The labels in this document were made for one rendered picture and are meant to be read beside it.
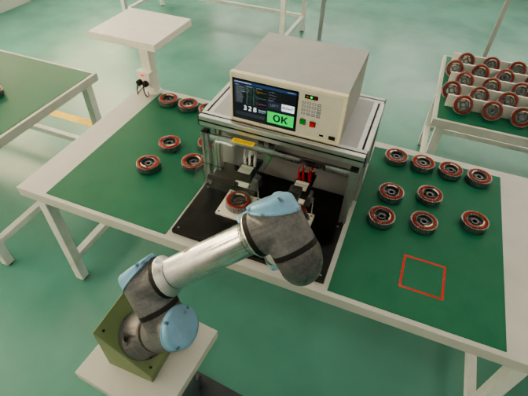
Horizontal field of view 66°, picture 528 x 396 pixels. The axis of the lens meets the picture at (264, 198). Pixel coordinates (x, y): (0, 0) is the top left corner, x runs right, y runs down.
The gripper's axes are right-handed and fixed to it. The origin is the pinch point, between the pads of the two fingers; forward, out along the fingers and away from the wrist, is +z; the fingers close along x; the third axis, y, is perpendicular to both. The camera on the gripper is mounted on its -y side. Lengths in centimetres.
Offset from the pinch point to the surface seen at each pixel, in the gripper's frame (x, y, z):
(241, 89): -28, -35, -26
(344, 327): 35, 43, 71
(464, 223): 67, -19, 19
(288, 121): -9.2, -29.9, -19.7
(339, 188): 13.5, -18.2, 16.9
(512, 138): 92, -83, 71
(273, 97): -15.9, -34.8, -26.2
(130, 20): -111, -71, 7
